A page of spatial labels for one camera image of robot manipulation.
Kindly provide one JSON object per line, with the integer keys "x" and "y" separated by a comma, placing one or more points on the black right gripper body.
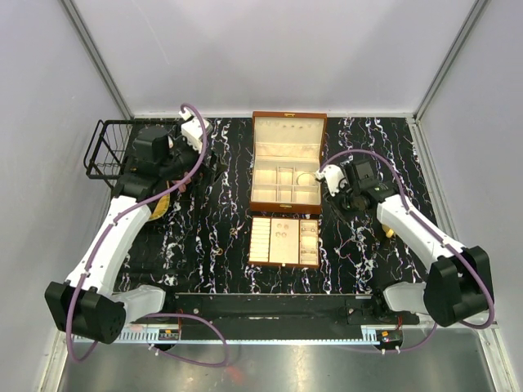
{"x": 348, "y": 201}

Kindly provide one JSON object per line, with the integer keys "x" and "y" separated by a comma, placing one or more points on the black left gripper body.
{"x": 182, "y": 159}

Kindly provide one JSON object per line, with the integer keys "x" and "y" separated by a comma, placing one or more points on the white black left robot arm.
{"x": 85, "y": 304}

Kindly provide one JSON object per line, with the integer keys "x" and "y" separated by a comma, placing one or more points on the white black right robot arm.
{"x": 458, "y": 285}

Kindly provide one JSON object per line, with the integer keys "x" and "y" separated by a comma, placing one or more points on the brown leather jewelry box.
{"x": 287, "y": 147}

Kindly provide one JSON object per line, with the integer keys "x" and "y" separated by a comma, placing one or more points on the brown jewelry tray insert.
{"x": 284, "y": 242}

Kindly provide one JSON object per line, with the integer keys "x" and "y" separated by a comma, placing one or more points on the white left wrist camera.
{"x": 193, "y": 132}

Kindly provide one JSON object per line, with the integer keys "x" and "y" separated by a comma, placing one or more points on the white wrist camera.
{"x": 193, "y": 132}
{"x": 333, "y": 176}

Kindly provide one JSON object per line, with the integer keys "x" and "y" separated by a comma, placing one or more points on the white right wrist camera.
{"x": 333, "y": 176}

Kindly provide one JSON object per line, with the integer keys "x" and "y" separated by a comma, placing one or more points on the black wire dish rack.
{"x": 109, "y": 147}

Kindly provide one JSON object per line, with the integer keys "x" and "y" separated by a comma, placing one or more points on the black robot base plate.
{"x": 285, "y": 317}

